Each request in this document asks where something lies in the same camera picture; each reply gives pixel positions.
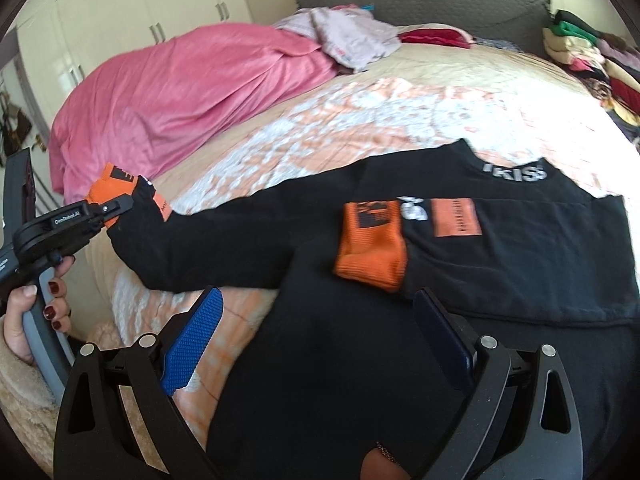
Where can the person's left forearm beige sleeve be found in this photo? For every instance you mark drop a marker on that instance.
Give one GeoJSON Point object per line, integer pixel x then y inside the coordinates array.
{"type": "Point", "coordinates": [22, 400]}

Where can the dark patterned cloth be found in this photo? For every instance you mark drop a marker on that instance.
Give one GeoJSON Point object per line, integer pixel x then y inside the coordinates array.
{"type": "Point", "coordinates": [497, 45]}

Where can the grey quilted headboard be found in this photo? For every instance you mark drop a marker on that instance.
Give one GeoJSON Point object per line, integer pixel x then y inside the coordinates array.
{"type": "Point", "coordinates": [450, 5]}

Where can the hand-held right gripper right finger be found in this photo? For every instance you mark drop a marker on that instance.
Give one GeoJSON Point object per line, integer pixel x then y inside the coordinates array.
{"type": "Point", "coordinates": [444, 332]}

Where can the peach patterned bed quilt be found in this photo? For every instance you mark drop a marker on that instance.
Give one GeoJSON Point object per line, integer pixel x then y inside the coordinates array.
{"type": "Point", "coordinates": [350, 115]}

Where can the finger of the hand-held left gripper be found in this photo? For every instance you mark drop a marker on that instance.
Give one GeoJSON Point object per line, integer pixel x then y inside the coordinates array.
{"type": "Point", "coordinates": [90, 212]}

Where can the person's left hand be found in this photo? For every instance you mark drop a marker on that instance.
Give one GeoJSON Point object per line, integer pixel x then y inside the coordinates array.
{"type": "Point", "coordinates": [12, 320]}

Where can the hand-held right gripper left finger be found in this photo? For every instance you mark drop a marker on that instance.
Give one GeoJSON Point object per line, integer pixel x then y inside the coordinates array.
{"type": "Point", "coordinates": [196, 340]}

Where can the stack of folded clothes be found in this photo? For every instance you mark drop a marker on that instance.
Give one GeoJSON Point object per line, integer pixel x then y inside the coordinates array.
{"type": "Point", "coordinates": [605, 65]}

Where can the person's right hand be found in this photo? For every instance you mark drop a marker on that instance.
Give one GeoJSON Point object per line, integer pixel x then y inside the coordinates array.
{"type": "Point", "coordinates": [377, 467]}

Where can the black sweater with orange cuffs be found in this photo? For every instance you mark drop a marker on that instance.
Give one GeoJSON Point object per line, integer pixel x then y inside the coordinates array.
{"type": "Point", "coordinates": [450, 270]}

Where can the pink blanket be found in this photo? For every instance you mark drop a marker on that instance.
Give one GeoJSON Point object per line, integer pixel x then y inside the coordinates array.
{"type": "Point", "coordinates": [175, 100]}

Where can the cream wardrobe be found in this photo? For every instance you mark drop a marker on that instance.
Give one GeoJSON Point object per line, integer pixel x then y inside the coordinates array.
{"type": "Point", "coordinates": [125, 5]}

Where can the lilac crumpled clothes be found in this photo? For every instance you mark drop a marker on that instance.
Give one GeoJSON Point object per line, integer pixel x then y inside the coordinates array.
{"type": "Point", "coordinates": [345, 35]}

